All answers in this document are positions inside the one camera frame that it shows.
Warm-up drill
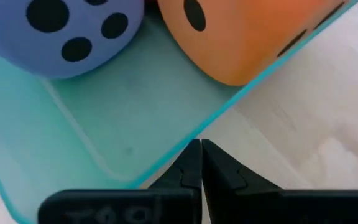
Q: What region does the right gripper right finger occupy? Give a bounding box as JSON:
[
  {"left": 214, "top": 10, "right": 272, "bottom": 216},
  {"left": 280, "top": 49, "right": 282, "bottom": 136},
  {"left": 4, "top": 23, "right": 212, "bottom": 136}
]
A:
[{"left": 202, "top": 139, "right": 358, "bottom": 224}]

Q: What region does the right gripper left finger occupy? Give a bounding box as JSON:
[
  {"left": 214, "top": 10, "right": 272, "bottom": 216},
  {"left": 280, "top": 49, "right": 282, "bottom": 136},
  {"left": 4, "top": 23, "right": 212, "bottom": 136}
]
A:
[{"left": 37, "top": 139, "right": 202, "bottom": 224}]

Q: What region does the orange foam die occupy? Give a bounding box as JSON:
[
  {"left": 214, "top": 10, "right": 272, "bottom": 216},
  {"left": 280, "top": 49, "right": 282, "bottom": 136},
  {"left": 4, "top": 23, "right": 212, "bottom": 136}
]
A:
[{"left": 157, "top": 0, "right": 351, "bottom": 87}]

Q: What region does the purple foam die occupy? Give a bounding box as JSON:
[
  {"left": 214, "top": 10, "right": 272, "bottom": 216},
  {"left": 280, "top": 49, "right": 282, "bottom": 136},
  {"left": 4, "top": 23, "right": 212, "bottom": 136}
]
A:
[{"left": 0, "top": 0, "right": 145, "bottom": 79}]

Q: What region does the teal translucent plastic bin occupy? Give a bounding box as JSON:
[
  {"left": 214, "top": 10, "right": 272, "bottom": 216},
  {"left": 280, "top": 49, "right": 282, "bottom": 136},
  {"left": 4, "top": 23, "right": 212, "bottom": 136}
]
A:
[{"left": 0, "top": 0, "right": 358, "bottom": 224}]

